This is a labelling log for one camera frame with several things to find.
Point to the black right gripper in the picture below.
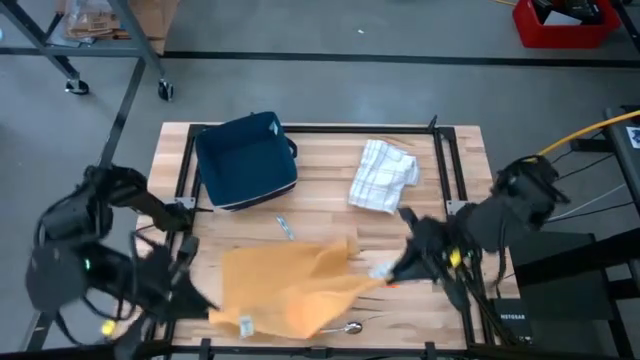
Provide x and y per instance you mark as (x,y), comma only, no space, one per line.
(442,247)

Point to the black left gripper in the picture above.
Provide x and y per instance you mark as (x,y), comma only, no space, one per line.
(150,275)

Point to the white grey-striped kitchen towel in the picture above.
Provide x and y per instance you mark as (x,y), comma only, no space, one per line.
(377,180)

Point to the mustard yellow towel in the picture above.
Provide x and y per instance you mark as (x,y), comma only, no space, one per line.
(280,285)

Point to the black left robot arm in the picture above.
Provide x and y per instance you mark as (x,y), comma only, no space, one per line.
(125,190)

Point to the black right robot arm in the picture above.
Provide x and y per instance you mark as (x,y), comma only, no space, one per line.
(520,200)

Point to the silver mounting plate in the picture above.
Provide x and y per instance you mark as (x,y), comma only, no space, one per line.
(456,207)
(184,202)

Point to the small silver metal piece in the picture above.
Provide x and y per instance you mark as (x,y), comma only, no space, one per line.
(285,227)

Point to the black equipment stand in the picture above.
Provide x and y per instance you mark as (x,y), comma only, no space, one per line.
(550,280)

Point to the navy blue fabric basket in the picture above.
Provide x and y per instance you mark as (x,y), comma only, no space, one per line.
(245,160)

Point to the red plastic bin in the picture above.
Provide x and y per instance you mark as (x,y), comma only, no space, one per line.
(530,36)

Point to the grey metal cart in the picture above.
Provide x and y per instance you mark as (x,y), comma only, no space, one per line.
(100,50)

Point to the brown cardboard box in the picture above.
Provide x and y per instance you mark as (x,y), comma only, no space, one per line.
(160,20)

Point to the plastic-wrapped cardboard stack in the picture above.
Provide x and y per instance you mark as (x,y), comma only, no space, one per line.
(90,22)

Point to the black electronic device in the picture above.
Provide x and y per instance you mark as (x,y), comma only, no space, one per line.
(582,9)

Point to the black Netgear network switch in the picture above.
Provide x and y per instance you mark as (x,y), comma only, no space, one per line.
(512,320)

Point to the black aluminium frame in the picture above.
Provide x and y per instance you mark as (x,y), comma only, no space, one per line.
(350,129)

